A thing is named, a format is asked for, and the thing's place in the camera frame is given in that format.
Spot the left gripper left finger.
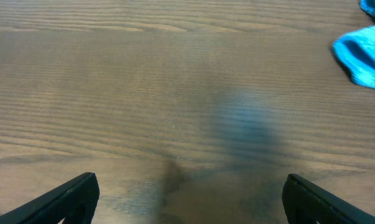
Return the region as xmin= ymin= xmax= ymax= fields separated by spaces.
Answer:
xmin=0 ymin=172 xmax=100 ymax=224

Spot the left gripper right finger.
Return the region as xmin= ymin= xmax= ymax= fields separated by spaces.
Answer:
xmin=282 ymin=174 xmax=375 ymax=224

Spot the blue cloth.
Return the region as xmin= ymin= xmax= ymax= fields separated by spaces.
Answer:
xmin=332 ymin=0 xmax=375 ymax=89

